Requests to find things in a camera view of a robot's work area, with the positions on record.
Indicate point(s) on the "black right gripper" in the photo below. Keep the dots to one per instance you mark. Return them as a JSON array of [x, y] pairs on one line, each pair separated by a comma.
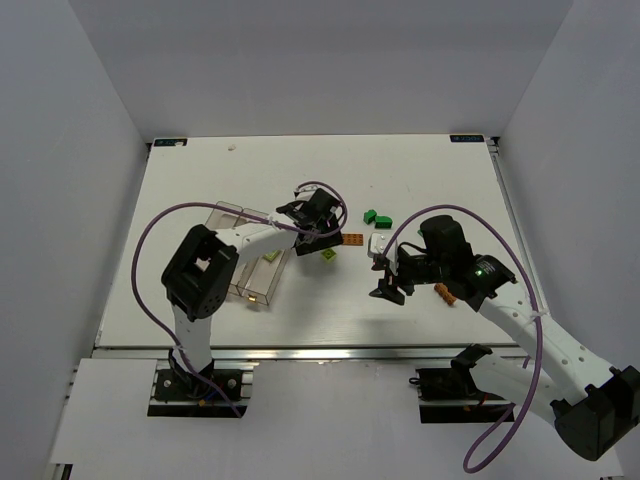
[[395, 275]]

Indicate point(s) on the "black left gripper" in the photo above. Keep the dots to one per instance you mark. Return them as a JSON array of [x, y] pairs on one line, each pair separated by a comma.
[[318, 240]]

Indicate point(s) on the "lime green square lego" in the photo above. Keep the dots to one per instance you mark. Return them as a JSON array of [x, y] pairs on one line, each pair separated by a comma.
[[328, 255]]

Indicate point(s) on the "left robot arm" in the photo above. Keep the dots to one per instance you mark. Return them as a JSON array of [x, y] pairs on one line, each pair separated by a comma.
[[198, 276]]

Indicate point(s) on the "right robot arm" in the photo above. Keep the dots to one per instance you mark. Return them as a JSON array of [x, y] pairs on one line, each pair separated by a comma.
[[590, 403]]

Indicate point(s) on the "orange flat lego plate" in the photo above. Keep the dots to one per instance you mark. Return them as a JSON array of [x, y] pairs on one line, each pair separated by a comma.
[[353, 239]]

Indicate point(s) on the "dark green curved lego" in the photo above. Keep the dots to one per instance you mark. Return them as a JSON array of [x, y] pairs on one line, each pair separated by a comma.
[[383, 222]]

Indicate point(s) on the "clear plastic container right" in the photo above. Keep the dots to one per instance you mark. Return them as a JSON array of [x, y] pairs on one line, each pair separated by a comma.
[[265, 275]]

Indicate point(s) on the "clear plastic container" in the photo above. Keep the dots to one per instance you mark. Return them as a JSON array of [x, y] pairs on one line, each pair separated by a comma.
[[223, 220], [265, 275]]

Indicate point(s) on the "dark green sloped lego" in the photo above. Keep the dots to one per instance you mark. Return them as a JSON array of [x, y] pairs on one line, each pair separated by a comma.
[[369, 216]]

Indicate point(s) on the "orange long lego brick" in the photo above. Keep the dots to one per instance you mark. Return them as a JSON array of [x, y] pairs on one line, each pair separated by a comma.
[[445, 294]]

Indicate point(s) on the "clear plastic container left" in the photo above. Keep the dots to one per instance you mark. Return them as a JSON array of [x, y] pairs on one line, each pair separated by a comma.
[[223, 220]]

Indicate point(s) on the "blue label right corner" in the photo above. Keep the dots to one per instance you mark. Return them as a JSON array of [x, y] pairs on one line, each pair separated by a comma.
[[466, 138]]

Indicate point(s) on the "blue label corner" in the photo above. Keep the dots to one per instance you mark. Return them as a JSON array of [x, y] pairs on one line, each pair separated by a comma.
[[466, 138], [170, 142]]

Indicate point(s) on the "blue label left corner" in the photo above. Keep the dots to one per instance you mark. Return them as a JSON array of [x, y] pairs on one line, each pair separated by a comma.
[[170, 142]]

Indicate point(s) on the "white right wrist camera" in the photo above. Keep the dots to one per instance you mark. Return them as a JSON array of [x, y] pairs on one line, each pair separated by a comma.
[[381, 243]]

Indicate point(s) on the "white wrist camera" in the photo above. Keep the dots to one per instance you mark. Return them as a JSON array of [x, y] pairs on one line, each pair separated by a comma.
[[381, 243], [304, 193]]

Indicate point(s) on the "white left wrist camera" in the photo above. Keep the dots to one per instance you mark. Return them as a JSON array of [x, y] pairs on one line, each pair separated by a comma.
[[304, 193]]

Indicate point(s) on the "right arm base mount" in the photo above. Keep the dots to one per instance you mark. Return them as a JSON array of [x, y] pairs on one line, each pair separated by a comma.
[[443, 399]]

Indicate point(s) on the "aluminium table frame rail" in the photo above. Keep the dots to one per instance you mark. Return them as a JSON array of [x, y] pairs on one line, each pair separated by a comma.
[[500, 203]]

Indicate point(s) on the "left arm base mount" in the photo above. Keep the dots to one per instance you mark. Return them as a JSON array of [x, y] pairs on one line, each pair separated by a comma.
[[171, 397]]

